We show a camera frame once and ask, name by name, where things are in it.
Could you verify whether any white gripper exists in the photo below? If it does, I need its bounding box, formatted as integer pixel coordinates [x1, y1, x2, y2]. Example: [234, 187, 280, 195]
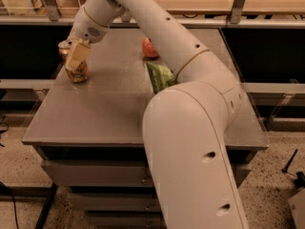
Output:
[65, 6, 110, 71]

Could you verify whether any orange soda can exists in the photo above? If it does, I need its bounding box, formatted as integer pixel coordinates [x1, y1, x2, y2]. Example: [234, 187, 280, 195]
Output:
[58, 40, 89, 83]

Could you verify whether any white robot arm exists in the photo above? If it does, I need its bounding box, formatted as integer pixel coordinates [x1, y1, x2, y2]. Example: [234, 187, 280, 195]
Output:
[66, 0, 249, 229]

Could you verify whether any red apple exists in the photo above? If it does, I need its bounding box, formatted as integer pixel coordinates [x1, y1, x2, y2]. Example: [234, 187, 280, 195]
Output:
[142, 37, 159, 58]

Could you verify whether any grey drawer cabinet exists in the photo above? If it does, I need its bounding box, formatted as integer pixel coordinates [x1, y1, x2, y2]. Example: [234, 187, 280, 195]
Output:
[21, 28, 269, 229]

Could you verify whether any green chip bag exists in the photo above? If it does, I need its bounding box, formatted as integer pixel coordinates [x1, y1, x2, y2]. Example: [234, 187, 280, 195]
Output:
[145, 62, 177, 94]

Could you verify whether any top cabinet drawer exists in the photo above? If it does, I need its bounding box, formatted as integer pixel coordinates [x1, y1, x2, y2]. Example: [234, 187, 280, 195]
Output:
[41, 159, 252, 189]

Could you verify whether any cabinet drawer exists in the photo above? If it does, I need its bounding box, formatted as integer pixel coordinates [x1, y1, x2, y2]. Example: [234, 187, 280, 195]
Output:
[68, 193, 161, 212]
[41, 159, 252, 189]
[84, 212, 166, 229]

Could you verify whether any middle cabinet drawer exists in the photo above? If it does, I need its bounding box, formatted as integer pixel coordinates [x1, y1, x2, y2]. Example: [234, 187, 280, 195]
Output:
[68, 193, 161, 212]

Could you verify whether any bottom cabinet drawer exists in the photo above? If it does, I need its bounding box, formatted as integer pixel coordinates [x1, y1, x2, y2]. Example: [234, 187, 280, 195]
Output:
[84, 212, 166, 229]

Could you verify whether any black antenna device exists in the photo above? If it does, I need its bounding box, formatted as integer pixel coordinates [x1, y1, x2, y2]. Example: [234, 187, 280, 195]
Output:
[280, 148, 305, 188]

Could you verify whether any white box on floor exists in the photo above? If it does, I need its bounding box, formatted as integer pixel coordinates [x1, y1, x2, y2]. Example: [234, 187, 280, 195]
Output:
[288, 189, 305, 229]

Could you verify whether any metal railing frame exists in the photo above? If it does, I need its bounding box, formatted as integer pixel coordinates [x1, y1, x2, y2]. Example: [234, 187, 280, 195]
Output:
[1, 0, 305, 28]

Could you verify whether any black cable on floor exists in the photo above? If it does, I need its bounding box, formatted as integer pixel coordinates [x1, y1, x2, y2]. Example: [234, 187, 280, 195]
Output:
[0, 181, 21, 229]

